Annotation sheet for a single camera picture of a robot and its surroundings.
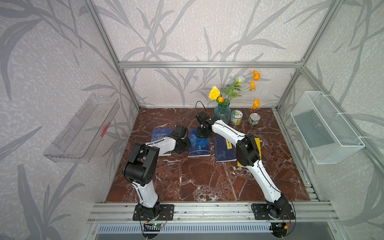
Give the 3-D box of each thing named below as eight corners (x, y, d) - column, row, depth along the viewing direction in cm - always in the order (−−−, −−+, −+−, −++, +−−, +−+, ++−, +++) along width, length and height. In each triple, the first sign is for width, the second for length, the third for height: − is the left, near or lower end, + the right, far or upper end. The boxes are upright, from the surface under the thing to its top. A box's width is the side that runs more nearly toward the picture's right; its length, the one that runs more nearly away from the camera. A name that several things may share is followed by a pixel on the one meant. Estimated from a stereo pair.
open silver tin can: (249, 125, 111) (251, 120, 107) (247, 117, 117) (249, 112, 112) (259, 125, 111) (261, 120, 107) (256, 117, 117) (259, 112, 112)
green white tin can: (230, 125, 111) (232, 118, 105) (229, 117, 117) (231, 109, 110) (241, 125, 111) (243, 118, 105) (239, 117, 117) (241, 109, 110)
